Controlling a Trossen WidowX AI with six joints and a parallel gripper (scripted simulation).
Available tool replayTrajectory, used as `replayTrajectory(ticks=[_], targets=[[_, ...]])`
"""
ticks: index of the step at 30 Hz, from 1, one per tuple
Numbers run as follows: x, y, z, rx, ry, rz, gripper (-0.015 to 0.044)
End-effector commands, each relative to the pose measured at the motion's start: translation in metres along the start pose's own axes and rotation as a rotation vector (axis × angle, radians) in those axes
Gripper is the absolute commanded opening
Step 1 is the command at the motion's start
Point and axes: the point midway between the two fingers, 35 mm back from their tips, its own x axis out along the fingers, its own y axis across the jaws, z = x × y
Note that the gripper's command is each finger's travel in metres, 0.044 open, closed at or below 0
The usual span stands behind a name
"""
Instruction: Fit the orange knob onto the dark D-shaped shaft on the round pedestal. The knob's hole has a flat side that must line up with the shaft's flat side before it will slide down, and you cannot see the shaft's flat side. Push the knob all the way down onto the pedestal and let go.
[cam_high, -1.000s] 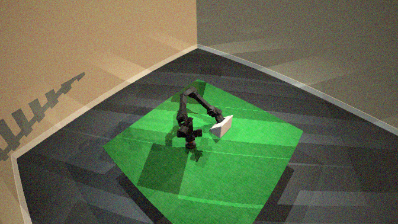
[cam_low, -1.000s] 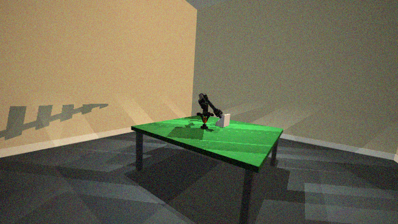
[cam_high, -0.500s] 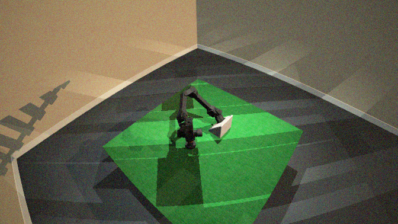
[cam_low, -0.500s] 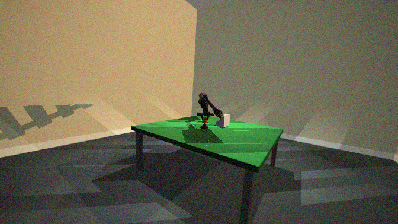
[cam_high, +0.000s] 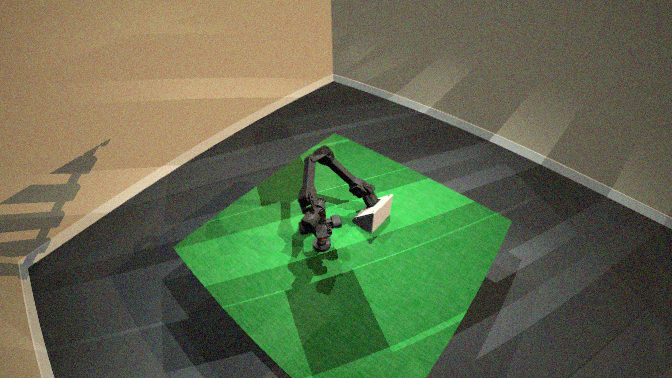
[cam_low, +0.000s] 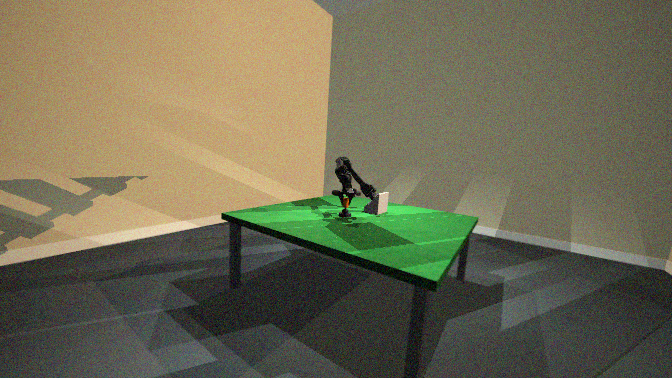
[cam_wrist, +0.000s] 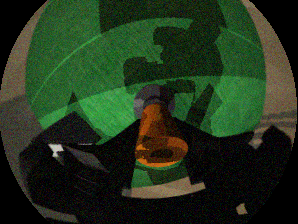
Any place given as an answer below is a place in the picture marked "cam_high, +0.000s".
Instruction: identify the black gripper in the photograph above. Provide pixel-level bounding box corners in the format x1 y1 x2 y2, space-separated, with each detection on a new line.
298 215 342 236

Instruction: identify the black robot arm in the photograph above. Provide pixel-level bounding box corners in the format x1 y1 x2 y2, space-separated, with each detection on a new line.
297 145 381 239

